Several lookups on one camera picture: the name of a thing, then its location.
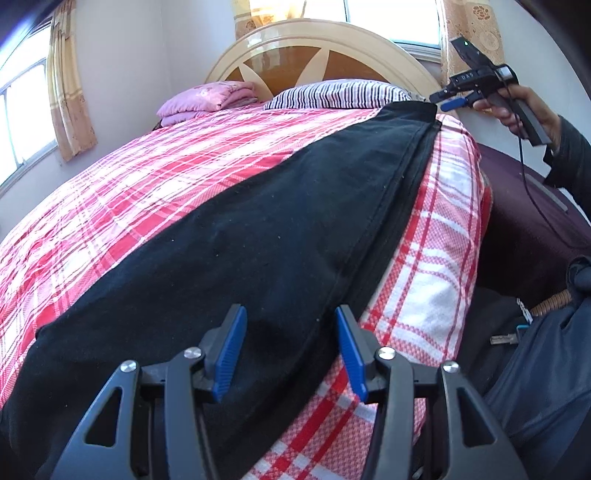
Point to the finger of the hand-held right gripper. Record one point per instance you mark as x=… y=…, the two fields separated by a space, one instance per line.
x=455 y=104
x=441 y=97

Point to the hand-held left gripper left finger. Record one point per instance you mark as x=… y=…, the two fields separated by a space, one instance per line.
x=228 y=351

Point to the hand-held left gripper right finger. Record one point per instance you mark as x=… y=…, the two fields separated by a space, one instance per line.
x=351 y=351

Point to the black pants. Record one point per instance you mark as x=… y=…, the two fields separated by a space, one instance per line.
x=258 y=207

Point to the person's right forearm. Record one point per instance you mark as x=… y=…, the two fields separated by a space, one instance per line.
x=575 y=152

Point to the person's right hand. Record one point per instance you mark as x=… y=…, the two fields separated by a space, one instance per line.
x=535 y=108

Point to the beige patterned curtain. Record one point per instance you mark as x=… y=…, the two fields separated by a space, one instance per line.
x=475 y=23
x=244 y=14
x=69 y=92

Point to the sliding window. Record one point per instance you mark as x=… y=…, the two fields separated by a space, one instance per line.
x=392 y=18
x=23 y=115

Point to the striped pillow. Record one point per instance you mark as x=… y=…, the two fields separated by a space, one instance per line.
x=332 y=92

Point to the dark maroon furniture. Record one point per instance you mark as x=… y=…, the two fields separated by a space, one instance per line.
x=517 y=221

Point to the bunch of keys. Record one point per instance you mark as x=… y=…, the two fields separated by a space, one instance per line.
x=503 y=340

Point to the wooden bed headboard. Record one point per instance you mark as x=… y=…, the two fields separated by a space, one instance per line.
x=286 y=46

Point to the red plaid bed sheet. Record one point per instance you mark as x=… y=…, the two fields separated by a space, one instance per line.
x=138 y=184

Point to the person's dark jacket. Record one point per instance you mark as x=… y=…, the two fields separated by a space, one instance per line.
x=545 y=369

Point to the pink folded blanket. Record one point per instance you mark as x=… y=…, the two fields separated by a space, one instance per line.
x=203 y=99

